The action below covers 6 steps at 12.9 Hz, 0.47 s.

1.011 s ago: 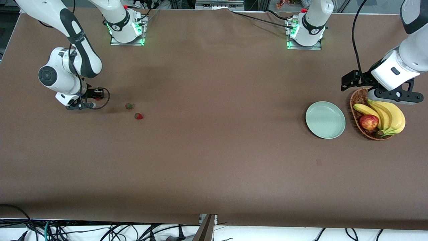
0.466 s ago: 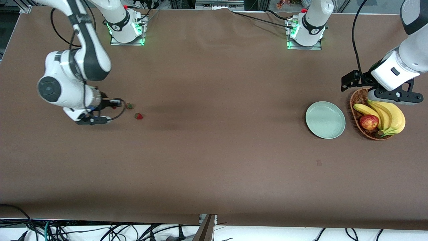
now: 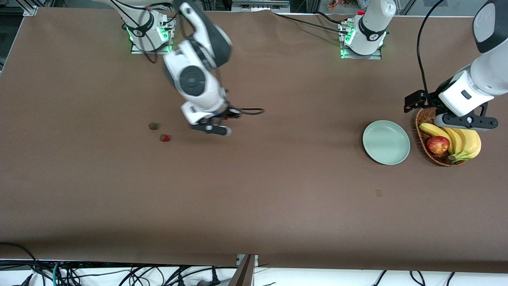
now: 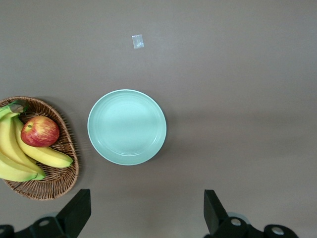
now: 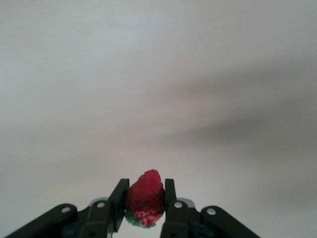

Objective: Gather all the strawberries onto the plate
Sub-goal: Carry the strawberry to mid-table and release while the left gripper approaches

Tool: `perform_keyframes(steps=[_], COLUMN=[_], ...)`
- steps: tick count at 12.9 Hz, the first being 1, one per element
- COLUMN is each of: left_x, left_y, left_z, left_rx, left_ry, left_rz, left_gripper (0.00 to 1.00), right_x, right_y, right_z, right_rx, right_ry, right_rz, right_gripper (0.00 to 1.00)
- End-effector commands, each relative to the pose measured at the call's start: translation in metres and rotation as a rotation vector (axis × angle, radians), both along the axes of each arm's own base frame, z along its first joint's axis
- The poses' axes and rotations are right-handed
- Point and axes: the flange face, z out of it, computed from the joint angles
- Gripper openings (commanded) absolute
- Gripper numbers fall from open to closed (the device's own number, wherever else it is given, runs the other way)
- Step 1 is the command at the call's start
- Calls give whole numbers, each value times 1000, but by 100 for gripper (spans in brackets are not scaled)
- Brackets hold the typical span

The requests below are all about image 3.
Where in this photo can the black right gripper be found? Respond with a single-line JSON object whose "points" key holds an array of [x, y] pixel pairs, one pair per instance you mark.
{"points": [[229, 114]]}

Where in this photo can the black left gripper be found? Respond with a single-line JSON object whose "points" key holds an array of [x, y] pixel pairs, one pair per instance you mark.
{"points": [[433, 96]]}

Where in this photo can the red strawberry green leaves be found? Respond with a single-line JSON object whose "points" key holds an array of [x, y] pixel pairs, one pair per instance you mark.
{"points": [[153, 126], [164, 138]]}

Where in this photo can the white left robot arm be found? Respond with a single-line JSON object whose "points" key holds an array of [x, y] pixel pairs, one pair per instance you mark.
{"points": [[484, 75]]}

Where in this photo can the pale green round plate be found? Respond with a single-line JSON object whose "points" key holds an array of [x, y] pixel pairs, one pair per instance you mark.
{"points": [[385, 142]]}

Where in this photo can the brown wicker basket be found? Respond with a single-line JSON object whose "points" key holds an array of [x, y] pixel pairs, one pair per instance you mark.
{"points": [[424, 119]]}

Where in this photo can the red yellow apple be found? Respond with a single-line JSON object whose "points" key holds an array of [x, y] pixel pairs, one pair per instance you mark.
{"points": [[438, 145]]}

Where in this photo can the brown table cover sheet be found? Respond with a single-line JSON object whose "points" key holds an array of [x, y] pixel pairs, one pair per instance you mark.
{"points": [[254, 198]]}

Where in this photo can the grey power strip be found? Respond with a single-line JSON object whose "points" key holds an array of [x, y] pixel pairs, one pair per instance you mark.
{"points": [[260, 5]]}

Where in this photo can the dark table leg beam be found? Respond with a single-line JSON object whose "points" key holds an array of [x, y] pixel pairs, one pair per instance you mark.
{"points": [[243, 276]]}

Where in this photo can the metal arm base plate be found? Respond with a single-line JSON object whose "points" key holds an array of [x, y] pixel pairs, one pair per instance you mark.
{"points": [[151, 51], [361, 57]]}

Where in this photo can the metal table bracket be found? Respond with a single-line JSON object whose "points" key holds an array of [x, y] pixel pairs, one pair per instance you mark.
{"points": [[254, 259]]}

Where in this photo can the aluminium frame profile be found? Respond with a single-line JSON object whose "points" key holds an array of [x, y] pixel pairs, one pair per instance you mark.
{"points": [[29, 10]]}

